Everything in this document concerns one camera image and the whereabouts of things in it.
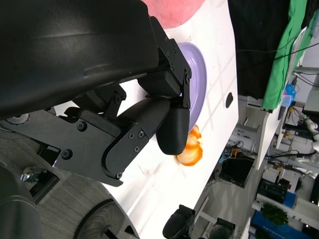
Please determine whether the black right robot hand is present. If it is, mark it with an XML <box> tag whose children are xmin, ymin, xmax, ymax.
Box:
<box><xmin>162</xmin><ymin>204</ymin><xmax>236</xmax><ymax>239</ymax></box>

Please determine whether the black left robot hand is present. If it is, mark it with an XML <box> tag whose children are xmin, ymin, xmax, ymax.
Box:
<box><xmin>0</xmin><ymin>0</ymin><xmax>192</xmax><ymax>187</ymax></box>

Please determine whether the pink plush doll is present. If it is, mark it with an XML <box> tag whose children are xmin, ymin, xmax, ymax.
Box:
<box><xmin>142</xmin><ymin>0</ymin><xmax>205</xmax><ymax>29</ymax></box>

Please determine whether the purple plate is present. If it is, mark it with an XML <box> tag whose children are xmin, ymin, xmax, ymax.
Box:
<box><xmin>178</xmin><ymin>42</ymin><xmax>207</xmax><ymax>132</ymax></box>

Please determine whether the orange toy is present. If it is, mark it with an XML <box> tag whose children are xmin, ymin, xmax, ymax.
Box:
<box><xmin>176</xmin><ymin>124</ymin><xmax>204</xmax><ymax>167</ymax></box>

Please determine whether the black box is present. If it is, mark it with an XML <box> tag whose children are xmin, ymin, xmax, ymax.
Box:
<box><xmin>220</xmin><ymin>156</ymin><xmax>255</xmax><ymax>189</ymax></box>

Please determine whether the small green plant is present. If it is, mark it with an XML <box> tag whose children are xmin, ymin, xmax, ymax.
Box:
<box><xmin>260</xmin><ymin>202</ymin><xmax>289</xmax><ymax>227</ymax></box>

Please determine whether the white desk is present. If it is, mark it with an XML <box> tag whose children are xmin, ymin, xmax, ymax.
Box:
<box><xmin>256</xmin><ymin>24</ymin><xmax>309</xmax><ymax>170</ymax></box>

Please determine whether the black rounded housing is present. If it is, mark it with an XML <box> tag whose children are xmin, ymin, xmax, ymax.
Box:
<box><xmin>0</xmin><ymin>161</ymin><xmax>42</xmax><ymax>239</ymax></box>

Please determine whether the blue plastic box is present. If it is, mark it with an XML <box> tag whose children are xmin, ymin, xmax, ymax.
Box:
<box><xmin>285</xmin><ymin>84</ymin><xmax>297</xmax><ymax>101</ymax></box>

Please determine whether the green cloth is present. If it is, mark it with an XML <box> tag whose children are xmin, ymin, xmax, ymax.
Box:
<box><xmin>261</xmin><ymin>0</ymin><xmax>319</xmax><ymax>113</ymax></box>

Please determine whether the black cloth backdrop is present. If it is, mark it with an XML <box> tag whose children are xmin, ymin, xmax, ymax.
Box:
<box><xmin>228</xmin><ymin>0</ymin><xmax>293</xmax><ymax>100</ymax></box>

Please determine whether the black table cable grommet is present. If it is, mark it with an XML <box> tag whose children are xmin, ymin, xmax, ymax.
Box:
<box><xmin>225</xmin><ymin>92</ymin><xmax>234</xmax><ymax>109</ymax></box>

